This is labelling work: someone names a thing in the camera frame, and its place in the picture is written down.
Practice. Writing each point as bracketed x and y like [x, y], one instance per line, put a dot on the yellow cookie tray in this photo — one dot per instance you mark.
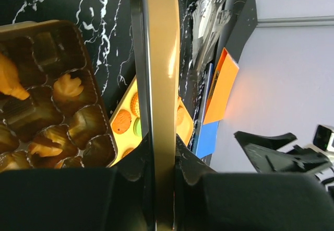
[122, 122]

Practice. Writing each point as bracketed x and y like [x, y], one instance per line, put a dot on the silver tin lid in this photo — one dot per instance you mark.
[156, 35]

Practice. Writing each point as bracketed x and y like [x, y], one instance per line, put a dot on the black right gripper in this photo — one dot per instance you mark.
[266, 153]

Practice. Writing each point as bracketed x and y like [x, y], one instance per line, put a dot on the orange flower cookie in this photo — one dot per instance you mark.
[67, 88]

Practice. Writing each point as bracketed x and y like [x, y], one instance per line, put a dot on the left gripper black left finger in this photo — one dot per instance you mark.
[115, 198]

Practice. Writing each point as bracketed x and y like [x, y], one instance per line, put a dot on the orange fish cookie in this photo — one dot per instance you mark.
[10, 82]

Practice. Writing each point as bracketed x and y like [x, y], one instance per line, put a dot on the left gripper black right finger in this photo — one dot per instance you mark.
[208, 200]

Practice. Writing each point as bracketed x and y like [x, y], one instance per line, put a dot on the green macaron cookie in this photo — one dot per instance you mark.
[137, 128]

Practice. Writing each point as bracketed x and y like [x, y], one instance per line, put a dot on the orange folder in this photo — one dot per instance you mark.
[222, 83]

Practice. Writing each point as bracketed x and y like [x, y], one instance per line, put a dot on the brown compartment cookie box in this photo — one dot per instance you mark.
[41, 132]

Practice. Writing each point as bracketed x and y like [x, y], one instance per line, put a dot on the grey booklet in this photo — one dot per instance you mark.
[209, 18]

